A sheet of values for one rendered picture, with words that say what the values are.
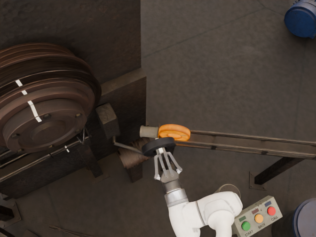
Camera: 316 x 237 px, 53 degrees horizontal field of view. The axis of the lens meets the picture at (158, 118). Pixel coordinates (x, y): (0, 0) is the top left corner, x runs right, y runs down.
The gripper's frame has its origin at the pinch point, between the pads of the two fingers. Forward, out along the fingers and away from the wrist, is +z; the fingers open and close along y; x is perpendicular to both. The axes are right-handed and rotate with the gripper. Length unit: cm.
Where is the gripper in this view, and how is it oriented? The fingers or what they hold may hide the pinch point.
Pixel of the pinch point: (159, 146)
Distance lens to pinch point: 139.9
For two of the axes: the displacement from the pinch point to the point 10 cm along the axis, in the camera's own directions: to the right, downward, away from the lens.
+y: 9.5, -2.6, 1.6
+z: -3.0, -9.0, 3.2
